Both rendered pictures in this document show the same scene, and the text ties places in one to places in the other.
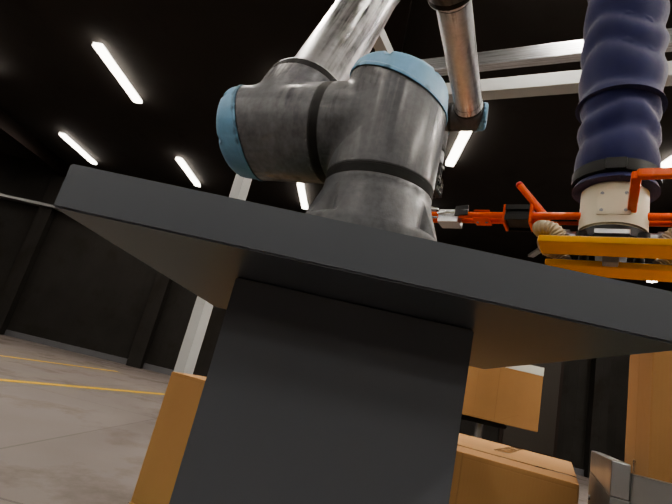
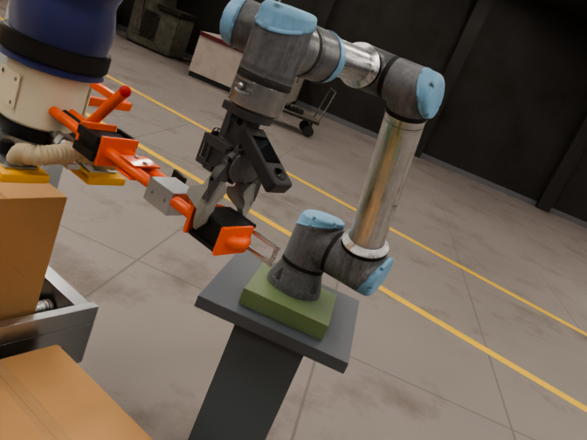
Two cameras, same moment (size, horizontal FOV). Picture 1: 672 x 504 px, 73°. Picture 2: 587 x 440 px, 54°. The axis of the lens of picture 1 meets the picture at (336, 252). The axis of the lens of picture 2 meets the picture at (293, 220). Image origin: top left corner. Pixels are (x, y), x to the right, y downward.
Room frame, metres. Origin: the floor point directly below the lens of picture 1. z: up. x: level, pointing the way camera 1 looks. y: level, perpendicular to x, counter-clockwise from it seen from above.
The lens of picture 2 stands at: (2.40, -0.13, 1.58)
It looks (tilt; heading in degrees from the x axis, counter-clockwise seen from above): 17 degrees down; 180
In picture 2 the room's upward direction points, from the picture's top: 23 degrees clockwise
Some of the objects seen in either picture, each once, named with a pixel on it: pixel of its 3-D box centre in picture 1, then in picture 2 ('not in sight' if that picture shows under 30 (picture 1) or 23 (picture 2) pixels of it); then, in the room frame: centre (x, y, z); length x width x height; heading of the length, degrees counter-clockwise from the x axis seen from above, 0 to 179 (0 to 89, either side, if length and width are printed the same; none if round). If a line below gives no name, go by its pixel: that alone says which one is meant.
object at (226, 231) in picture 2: not in sight; (218, 229); (1.50, -0.24, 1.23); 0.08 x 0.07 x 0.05; 57
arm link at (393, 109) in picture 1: (384, 130); (316, 239); (0.58, -0.03, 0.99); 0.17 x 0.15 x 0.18; 65
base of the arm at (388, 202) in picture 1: (372, 219); (298, 273); (0.58, -0.04, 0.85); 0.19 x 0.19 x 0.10
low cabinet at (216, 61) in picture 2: not in sight; (252, 72); (-9.94, -2.07, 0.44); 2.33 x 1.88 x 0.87; 176
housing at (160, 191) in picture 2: (450, 219); (170, 195); (1.42, -0.35, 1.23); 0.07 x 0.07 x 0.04; 57
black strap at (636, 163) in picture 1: (615, 182); (58, 48); (1.17, -0.74, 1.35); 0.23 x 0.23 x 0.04
